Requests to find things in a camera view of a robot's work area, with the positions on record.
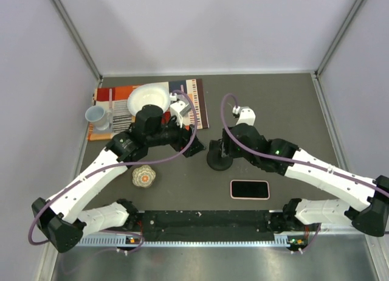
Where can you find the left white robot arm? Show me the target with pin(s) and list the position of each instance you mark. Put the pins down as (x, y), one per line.
(62, 218)

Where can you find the white round plate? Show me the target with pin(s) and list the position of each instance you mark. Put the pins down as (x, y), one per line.
(148, 94)

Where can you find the black phone stand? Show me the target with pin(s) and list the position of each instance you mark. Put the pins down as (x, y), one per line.
(218, 162)

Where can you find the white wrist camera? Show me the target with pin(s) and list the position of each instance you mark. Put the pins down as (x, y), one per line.
(179, 107)
(244, 114)

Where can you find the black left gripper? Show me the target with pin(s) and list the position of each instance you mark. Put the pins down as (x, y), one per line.
(184, 138)

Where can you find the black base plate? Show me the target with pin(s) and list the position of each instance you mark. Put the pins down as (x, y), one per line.
(206, 221)

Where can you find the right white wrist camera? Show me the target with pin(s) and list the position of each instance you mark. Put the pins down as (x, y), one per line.
(244, 114)

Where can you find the right aluminium frame post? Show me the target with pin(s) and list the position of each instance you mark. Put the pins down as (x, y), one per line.
(350, 17)

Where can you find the aluminium frame post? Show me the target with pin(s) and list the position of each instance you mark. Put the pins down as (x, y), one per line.
(350, 17)
(76, 37)

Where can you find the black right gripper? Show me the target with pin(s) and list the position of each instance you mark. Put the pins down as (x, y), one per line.
(227, 148)

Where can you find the black phone pink case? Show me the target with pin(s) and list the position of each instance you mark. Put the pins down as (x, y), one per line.
(249, 189)

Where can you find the light blue mug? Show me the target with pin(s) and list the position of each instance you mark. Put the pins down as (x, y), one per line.
(98, 117)

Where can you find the colourful patchwork placemat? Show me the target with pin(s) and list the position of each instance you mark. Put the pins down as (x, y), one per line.
(121, 118)

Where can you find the left aluminium frame post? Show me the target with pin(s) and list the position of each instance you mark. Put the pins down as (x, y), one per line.
(76, 37)

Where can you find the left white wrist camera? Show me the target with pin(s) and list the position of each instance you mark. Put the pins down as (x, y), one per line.
(179, 107)

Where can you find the pink handled knife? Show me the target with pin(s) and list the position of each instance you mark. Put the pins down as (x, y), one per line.
(110, 102)

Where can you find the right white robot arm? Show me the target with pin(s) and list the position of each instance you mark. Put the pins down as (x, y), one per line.
(358, 201)

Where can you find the grey slotted cable duct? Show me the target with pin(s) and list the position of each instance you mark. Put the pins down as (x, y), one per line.
(196, 240)

